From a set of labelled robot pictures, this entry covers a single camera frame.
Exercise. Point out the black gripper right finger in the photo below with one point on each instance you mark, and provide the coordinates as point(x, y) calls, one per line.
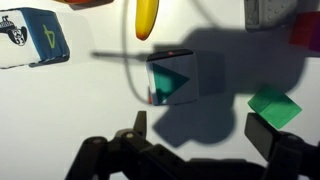
point(261, 134)

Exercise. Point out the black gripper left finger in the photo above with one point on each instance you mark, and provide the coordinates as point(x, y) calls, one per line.
point(140, 125)

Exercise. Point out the white soft cube teal triangle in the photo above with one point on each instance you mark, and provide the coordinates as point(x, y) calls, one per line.
point(173, 77)

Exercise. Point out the small green cube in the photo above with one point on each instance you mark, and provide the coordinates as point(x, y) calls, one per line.
point(274, 106)

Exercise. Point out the white round table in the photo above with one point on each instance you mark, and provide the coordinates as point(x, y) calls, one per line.
point(46, 112)

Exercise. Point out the magenta orange stacked block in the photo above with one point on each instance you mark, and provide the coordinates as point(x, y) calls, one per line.
point(306, 31)

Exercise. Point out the yellow banana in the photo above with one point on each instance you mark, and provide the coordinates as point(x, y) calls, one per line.
point(146, 14)

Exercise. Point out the grey plastic block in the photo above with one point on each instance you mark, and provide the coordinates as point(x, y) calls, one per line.
point(267, 14)

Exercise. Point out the purple orange soft cube six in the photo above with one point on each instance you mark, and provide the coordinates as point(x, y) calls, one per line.
point(85, 3)

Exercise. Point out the blue white soft cube four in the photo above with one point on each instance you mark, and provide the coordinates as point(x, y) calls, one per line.
point(31, 37)

